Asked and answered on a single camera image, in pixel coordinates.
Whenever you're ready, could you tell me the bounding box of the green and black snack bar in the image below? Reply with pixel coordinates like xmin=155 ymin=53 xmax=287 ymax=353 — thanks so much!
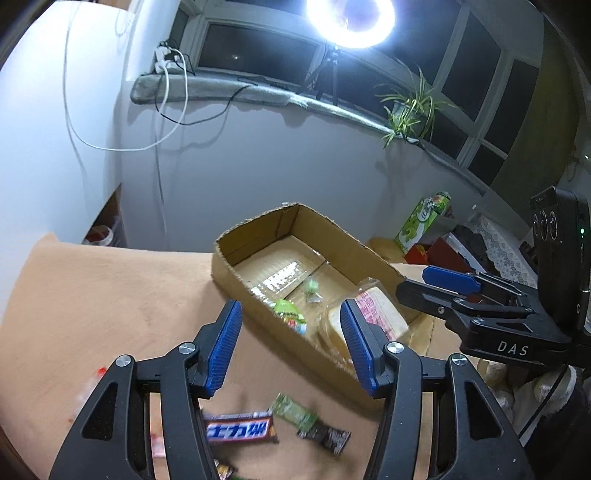
xmin=270 ymin=392 xmax=352 ymax=456

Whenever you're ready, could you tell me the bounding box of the black cable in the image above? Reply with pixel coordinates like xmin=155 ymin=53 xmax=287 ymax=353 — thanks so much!
xmin=154 ymin=76 xmax=256 ymax=126

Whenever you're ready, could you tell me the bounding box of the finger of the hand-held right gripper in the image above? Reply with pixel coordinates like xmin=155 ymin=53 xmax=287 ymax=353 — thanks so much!
xmin=422 ymin=265 xmax=539 ymax=305
xmin=396 ymin=279 xmax=536 ymax=340

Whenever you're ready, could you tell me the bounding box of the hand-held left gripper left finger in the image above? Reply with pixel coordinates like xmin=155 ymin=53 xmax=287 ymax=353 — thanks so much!
xmin=48 ymin=299 xmax=243 ymax=480

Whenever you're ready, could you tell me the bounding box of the ring light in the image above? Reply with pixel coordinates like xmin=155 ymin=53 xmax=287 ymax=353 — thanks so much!
xmin=304 ymin=0 xmax=398 ymax=49

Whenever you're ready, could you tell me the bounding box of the green carton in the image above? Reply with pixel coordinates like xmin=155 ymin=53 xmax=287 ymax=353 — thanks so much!
xmin=394 ymin=191 xmax=452 ymax=256

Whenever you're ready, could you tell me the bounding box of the green snack packet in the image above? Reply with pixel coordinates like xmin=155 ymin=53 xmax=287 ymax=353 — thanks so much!
xmin=272 ymin=298 xmax=308 ymax=336

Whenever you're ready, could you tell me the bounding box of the white cabinet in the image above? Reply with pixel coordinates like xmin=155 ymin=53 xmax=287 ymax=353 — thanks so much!
xmin=0 ymin=7 xmax=137 ymax=315

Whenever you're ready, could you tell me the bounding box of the white lace cloth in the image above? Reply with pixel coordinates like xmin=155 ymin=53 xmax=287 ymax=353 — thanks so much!
xmin=470 ymin=213 xmax=542 ymax=290

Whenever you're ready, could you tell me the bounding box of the red and white packet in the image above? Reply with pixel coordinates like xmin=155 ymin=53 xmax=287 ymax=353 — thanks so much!
xmin=76 ymin=366 xmax=110 ymax=416

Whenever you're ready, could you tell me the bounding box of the spider plant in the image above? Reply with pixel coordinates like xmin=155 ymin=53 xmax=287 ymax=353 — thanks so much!
xmin=375 ymin=66 xmax=459 ymax=149

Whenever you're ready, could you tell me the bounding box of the dark window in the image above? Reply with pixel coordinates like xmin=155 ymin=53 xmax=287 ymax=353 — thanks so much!
xmin=178 ymin=0 xmax=542 ymax=185

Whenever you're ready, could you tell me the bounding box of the clear plastic packet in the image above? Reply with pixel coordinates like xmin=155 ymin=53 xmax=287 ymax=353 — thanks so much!
xmin=252 ymin=260 xmax=324 ymax=301

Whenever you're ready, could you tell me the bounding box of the red box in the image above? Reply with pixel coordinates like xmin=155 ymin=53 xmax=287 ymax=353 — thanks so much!
xmin=406 ymin=232 xmax=477 ymax=278

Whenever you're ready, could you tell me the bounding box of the white power strip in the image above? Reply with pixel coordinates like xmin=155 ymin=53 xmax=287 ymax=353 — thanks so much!
xmin=154 ymin=41 xmax=184 ymax=73

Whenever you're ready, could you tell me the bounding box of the black tripod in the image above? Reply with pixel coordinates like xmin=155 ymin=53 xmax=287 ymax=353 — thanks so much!
xmin=302 ymin=44 xmax=345 ymax=108

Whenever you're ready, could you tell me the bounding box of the cardboard box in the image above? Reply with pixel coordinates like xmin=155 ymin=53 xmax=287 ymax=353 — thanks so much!
xmin=211 ymin=202 xmax=422 ymax=384

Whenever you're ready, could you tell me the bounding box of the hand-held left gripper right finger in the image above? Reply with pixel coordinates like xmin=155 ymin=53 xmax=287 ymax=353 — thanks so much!
xmin=340 ymin=298 xmax=536 ymax=480

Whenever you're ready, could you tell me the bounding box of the bread packet with pink print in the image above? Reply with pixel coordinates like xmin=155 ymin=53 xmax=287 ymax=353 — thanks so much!
xmin=316 ymin=279 xmax=410 ymax=365

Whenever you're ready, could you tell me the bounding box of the grey window sill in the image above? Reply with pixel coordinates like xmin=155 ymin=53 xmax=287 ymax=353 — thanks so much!
xmin=130 ymin=71 xmax=491 ymax=195

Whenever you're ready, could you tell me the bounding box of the blue and brown chocolate bar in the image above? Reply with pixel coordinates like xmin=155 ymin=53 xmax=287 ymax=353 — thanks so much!
xmin=203 ymin=410 xmax=280 ymax=446

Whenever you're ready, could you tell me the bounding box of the small green candy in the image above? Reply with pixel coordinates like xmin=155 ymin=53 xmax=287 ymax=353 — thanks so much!
xmin=302 ymin=277 xmax=325 ymax=304

